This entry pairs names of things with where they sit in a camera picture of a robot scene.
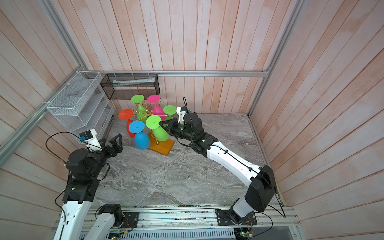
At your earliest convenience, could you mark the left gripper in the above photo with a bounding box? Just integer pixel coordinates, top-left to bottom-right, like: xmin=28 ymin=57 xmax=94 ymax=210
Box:
xmin=88 ymin=133 xmax=124 ymax=177

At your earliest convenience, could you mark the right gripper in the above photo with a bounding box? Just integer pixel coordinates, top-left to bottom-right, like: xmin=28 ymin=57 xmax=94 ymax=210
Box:
xmin=160 ymin=119 xmax=196 ymax=144

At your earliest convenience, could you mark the green wine glass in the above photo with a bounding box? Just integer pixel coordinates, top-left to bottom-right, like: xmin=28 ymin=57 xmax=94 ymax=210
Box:
xmin=131 ymin=95 xmax=150 ymax=124
xmin=146 ymin=115 xmax=169 ymax=142
xmin=163 ymin=105 xmax=177 ymax=121

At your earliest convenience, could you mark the blue wine glass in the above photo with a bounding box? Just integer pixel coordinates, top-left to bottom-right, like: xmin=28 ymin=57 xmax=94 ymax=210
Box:
xmin=129 ymin=121 xmax=151 ymax=150

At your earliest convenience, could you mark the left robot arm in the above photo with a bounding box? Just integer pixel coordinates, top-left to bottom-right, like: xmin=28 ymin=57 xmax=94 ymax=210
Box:
xmin=54 ymin=129 xmax=124 ymax=240

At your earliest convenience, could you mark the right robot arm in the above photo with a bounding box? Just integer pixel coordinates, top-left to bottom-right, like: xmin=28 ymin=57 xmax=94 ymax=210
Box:
xmin=159 ymin=113 xmax=277 ymax=225

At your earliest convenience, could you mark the pink wine glass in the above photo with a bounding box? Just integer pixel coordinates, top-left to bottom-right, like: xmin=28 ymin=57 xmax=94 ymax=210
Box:
xmin=147 ymin=95 xmax=166 ymax=121

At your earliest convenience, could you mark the red wine glass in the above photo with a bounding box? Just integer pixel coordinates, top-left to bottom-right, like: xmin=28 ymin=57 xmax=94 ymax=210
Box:
xmin=119 ymin=109 xmax=136 ymax=139

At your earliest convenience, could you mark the black mesh basket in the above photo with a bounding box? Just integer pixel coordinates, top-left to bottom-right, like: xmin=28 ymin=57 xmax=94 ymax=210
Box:
xmin=101 ymin=73 xmax=160 ymax=101

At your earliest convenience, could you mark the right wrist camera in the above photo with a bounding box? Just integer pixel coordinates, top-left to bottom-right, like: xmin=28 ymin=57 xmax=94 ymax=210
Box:
xmin=177 ymin=106 xmax=191 ymax=124

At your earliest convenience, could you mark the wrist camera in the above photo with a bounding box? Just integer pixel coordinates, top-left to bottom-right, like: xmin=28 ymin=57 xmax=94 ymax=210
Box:
xmin=177 ymin=106 xmax=191 ymax=124
xmin=79 ymin=129 xmax=102 ymax=153

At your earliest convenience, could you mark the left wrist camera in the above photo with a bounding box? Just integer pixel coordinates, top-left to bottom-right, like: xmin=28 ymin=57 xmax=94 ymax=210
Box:
xmin=79 ymin=129 xmax=102 ymax=153

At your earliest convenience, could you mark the gold wire wine glass rack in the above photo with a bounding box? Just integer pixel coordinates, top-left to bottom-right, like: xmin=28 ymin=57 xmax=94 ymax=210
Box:
xmin=142 ymin=99 xmax=175 ymax=156

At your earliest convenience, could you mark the white wire mesh shelf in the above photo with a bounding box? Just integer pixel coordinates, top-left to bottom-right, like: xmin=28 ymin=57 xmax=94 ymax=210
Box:
xmin=47 ymin=72 xmax=116 ymax=140

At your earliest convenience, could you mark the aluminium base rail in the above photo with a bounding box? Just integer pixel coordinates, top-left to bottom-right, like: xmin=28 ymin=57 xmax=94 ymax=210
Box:
xmin=51 ymin=205 xmax=302 ymax=240

